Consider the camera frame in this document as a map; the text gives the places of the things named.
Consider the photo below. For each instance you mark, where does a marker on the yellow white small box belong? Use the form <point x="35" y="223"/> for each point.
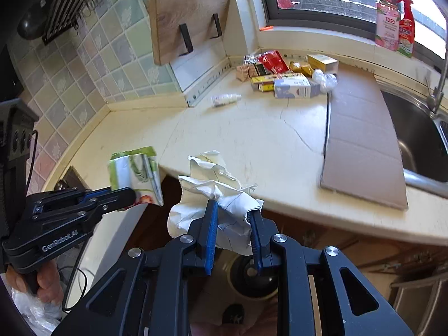
<point x="324" y="63"/>

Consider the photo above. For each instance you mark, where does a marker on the white blue carton box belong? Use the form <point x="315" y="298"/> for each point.
<point x="297" y="87"/>

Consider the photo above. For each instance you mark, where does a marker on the stainless steel sink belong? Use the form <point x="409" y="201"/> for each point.
<point x="422" y="139"/>

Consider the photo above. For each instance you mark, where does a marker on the red spray bottle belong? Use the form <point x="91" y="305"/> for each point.
<point x="406" y="30"/>

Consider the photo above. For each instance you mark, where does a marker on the yellow crumpled snack wrapper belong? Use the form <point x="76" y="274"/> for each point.
<point x="303" y="68"/>

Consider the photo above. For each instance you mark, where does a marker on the yellow red seasoning box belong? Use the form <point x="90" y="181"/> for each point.
<point x="266" y="83"/>

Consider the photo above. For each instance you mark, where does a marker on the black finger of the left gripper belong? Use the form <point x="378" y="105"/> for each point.
<point x="115" y="200"/>

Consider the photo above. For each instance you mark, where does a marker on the brown cardboard sheet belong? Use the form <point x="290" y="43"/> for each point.
<point x="361" y="154"/>

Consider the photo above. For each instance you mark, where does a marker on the crumpled clear plastic bag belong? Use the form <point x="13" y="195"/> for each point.
<point x="326" y="81"/>

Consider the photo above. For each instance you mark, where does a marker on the clear plastic bag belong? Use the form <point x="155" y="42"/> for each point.
<point x="42" y="318"/>
<point x="326" y="81"/>

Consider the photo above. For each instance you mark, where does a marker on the green white tissue packet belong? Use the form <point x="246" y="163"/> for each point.
<point x="137" y="169"/>

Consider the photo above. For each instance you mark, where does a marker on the steel kitchen faucet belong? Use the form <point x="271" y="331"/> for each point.
<point x="430" y="70"/>

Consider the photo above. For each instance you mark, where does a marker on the pink detergent refill pouch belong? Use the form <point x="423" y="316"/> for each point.
<point x="387" y="25"/>

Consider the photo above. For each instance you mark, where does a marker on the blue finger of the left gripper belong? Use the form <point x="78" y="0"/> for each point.
<point x="61" y="199"/>

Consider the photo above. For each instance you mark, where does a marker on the red foil snack bag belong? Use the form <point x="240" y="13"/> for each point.
<point x="273" y="62"/>

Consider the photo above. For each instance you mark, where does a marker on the wooden cutting board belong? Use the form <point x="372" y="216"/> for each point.
<point x="178" y="27"/>

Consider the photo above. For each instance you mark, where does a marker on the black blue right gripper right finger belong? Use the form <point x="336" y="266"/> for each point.
<point x="319" y="291"/>

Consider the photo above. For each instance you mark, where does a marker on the person's left hand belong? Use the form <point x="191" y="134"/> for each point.
<point x="48" y="279"/>

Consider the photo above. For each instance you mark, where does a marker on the black wall hook rack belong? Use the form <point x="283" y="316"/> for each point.
<point x="48" y="19"/>

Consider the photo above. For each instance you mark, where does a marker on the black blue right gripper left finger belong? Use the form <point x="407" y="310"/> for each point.
<point x="146" y="293"/>

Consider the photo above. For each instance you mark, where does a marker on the white paper tissue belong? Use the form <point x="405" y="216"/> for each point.
<point x="209" y="179"/>

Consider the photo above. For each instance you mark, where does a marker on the small white dropper bottle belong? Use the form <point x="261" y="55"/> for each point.
<point x="225" y="99"/>

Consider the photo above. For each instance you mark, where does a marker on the black trash bin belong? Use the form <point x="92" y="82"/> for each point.
<point x="244" y="279"/>

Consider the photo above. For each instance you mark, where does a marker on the beige paper packet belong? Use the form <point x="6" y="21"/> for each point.
<point x="245" y="72"/>

